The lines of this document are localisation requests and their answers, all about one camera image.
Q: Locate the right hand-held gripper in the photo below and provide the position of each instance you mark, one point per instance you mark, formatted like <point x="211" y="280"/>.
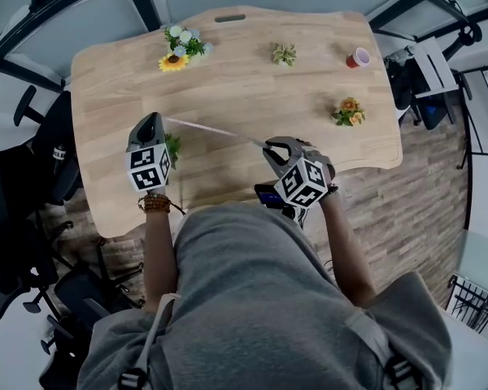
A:
<point x="303" y="183"/>

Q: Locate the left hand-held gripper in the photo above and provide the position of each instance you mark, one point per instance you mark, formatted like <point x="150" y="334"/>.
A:
<point x="146" y="169"/>

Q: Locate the round grey tape measure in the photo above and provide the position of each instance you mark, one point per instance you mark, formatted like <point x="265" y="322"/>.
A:
<point x="187" y="123"/>

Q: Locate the person's right forearm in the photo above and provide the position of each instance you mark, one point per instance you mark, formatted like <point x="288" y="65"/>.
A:
<point x="347" y="254"/>

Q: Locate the person's left forearm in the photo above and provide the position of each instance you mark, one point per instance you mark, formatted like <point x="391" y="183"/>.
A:
<point x="160" y="258"/>

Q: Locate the person's right hand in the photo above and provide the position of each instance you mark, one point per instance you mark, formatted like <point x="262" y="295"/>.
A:
<point x="327" y="165"/>

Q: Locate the green leafy artificial plant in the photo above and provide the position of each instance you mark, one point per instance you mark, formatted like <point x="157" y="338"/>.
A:
<point x="174" y="146"/>

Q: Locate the black device with blue screen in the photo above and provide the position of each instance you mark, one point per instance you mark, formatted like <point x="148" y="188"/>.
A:
<point x="268" y="197"/>

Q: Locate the black wrist band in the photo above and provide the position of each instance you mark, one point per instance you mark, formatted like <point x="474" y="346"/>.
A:
<point x="332" y="189"/>

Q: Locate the orange flower potted plant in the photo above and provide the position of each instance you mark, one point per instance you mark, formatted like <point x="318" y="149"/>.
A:
<point x="349" y="112"/>

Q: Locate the sunflower and daisy bouquet pot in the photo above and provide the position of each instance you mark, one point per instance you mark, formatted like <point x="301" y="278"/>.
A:
<point x="183" y="51"/>

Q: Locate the black office chair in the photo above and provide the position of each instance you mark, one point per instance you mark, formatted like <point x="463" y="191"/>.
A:
<point x="8" y="226"/>
<point x="81" y="295"/>
<point x="59" y="120"/>

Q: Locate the black bottle with white label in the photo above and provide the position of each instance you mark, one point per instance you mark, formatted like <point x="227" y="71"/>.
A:
<point x="59" y="154"/>

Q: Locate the pale green succulent pot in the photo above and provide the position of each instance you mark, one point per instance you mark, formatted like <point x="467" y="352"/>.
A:
<point x="284" y="54"/>

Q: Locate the red cup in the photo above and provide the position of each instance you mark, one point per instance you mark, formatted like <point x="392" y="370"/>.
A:
<point x="355" y="59"/>

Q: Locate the black backpack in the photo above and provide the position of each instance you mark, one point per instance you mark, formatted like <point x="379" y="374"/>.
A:
<point x="402" y="87"/>

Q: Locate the person's grey sweatshirt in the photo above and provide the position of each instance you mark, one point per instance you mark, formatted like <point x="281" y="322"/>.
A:
<point x="260" y="307"/>

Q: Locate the dark blue bag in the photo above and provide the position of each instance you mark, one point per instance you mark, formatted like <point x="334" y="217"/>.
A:
<point x="436" y="114"/>

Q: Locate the clear water bottle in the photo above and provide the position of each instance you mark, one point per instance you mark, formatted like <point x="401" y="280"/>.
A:
<point x="404" y="52"/>

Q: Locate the white chair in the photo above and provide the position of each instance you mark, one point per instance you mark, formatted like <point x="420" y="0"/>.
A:
<point x="435" y="67"/>

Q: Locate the black stand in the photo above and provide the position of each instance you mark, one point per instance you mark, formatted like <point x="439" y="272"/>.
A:
<point x="463" y="39"/>

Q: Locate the black window frame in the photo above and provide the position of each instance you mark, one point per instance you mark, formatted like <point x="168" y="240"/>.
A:
<point x="143" y="2"/>

